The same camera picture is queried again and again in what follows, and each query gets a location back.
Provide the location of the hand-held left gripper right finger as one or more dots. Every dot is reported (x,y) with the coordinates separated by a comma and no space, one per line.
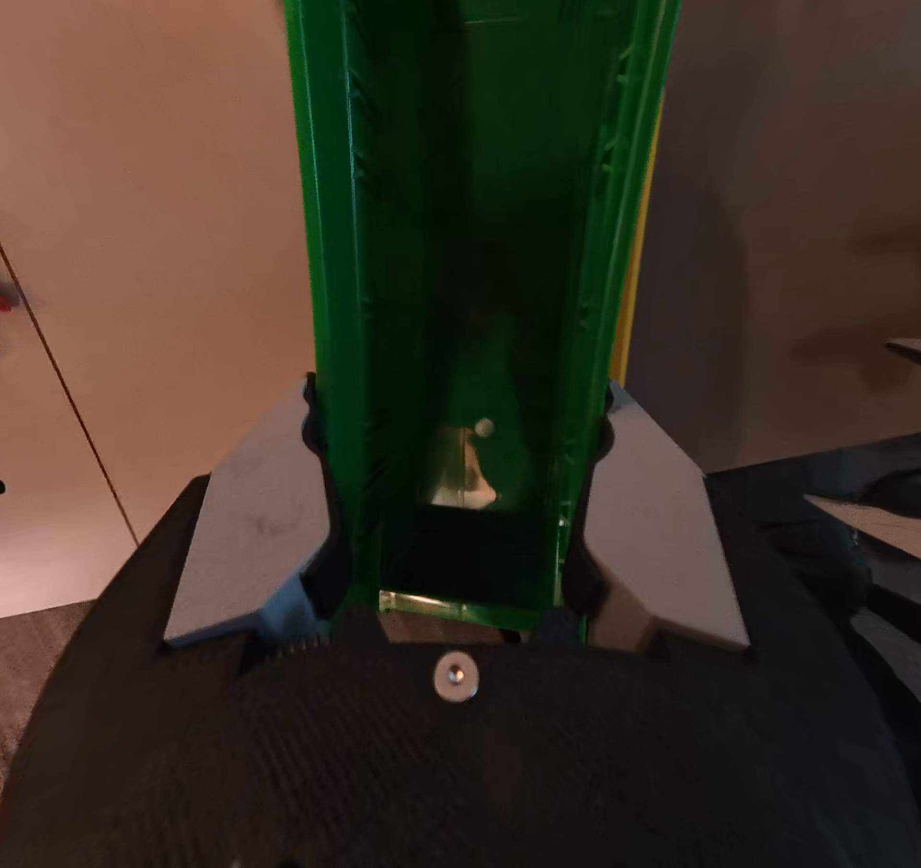
(662,522)

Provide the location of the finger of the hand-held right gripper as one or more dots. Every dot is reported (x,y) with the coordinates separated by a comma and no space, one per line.
(892,641)
(870,526)

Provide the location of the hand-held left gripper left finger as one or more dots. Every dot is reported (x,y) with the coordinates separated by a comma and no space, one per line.
(244,522)

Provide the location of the yellow plastic bin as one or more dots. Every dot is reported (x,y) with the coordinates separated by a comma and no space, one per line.
(637,292)

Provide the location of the green plastic bin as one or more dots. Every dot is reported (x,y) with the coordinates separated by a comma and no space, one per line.
(432,234)

